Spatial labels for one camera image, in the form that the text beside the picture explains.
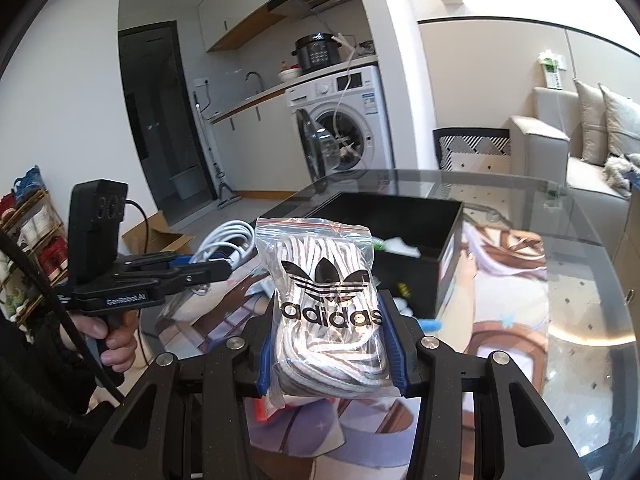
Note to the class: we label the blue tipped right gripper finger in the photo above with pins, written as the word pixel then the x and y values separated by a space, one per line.
pixel 182 260

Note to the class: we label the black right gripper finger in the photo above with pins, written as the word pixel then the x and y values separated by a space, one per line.
pixel 193 275

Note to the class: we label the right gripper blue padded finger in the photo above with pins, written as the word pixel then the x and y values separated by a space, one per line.
pixel 394 350
pixel 264 351

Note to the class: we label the adidas socks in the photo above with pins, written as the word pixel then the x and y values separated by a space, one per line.
pixel 327 326

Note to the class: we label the black storage box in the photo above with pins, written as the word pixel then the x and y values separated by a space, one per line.
pixel 421 236

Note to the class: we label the white tissue pack red edges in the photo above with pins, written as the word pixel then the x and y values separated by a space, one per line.
pixel 264 409

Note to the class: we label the person's left hand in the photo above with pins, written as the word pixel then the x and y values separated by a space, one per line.
pixel 120 342

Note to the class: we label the cardboard box on floor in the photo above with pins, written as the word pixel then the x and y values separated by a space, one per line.
pixel 156 236

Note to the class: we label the wooden shoe rack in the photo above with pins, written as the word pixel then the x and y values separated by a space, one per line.
pixel 31 221

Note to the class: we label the kitchen counter cabinets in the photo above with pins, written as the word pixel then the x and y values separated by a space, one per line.
pixel 260 150

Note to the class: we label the chrome kitchen faucet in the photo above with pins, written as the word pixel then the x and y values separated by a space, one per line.
pixel 254 83

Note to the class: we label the white washing machine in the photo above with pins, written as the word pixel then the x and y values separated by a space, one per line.
pixel 341 122

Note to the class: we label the black patterned chair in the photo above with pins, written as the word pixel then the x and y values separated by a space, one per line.
pixel 473 149

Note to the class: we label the white bowl on counter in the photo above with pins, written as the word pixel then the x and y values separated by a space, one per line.
pixel 290 74

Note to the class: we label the beige sofa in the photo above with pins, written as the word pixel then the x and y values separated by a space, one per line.
pixel 548 146

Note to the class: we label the beige side cabinet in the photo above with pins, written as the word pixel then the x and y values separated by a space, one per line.
pixel 627 263

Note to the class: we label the black pressure cooker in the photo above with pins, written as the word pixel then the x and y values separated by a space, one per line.
pixel 316 52

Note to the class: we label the grey fluffy cloth on sofa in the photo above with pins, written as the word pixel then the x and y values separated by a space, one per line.
pixel 622 173

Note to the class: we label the beige cushion left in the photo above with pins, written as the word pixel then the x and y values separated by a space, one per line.
pixel 594 131

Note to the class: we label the grey beige cushion right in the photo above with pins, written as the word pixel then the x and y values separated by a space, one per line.
pixel 622 122

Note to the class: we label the white wall remote holder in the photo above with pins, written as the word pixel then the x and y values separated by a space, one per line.
pixel 552 65

